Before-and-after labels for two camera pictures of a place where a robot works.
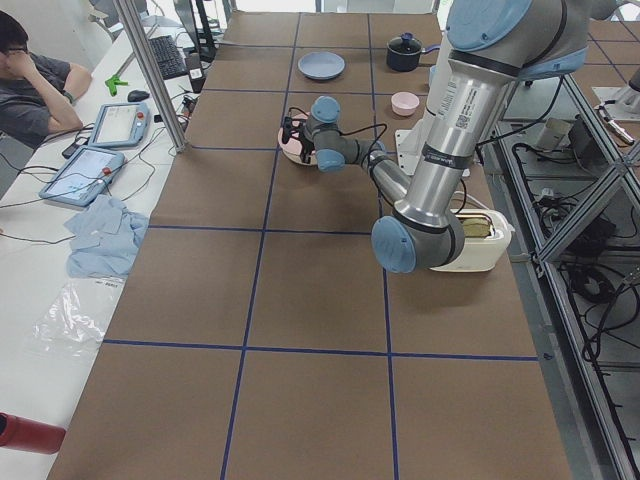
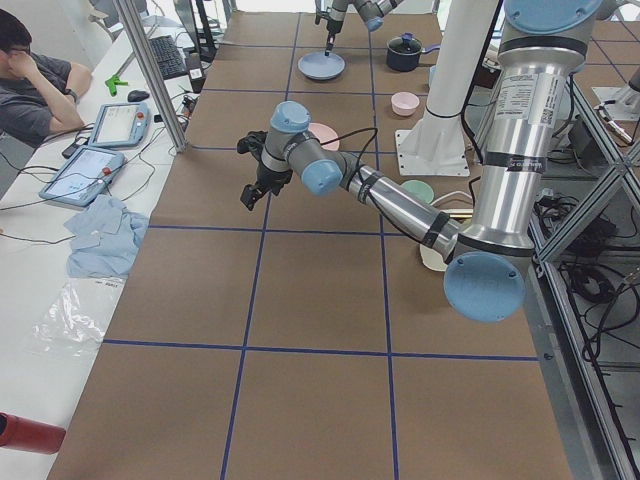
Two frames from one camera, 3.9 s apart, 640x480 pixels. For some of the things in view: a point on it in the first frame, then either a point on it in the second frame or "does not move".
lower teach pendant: (84, 176) does not move
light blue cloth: (105, 237) does not move
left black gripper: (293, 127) → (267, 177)
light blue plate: (321, 65) does not move
